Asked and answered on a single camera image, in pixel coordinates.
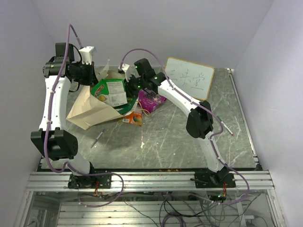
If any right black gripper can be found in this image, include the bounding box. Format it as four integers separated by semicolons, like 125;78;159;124
121;74;146;98

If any large green Chiaba chips bag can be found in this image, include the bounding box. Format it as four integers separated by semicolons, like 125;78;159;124
91;79;127;107

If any purple grape candy bag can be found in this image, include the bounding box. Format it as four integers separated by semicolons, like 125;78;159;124
138;89;166;113

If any beige paper bag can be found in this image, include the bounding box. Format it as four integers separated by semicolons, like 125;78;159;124
66;62;137;130

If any small green snack bag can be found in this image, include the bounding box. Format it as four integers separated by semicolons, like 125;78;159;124
114;97;138;115

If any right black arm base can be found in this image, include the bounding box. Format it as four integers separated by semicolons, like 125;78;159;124
190;167;236;188

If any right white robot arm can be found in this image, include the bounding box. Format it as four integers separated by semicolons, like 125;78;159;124
126;58;229;187

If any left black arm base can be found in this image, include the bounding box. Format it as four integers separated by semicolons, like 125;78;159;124
67;162;111;189

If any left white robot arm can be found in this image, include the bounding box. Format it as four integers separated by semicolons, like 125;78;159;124
31;43;97;188

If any orange mango snack bag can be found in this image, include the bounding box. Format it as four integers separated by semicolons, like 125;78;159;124
119;111;143;126

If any grey pen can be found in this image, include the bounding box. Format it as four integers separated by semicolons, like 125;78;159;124
90;129;106;148

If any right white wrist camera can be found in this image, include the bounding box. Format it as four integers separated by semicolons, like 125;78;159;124
118;63;133;82

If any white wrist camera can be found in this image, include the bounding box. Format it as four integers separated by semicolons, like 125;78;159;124
80;46;97;65
118;63;133;82

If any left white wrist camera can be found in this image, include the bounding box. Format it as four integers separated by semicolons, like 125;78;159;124
80;46;97;65

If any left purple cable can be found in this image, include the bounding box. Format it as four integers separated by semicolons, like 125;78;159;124
44;23;125;208

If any whiteboard with wooden frame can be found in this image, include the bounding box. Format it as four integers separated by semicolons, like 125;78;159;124
165;57;214;100

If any aluminium rail frame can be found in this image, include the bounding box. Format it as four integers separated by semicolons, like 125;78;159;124
16;69;286;227

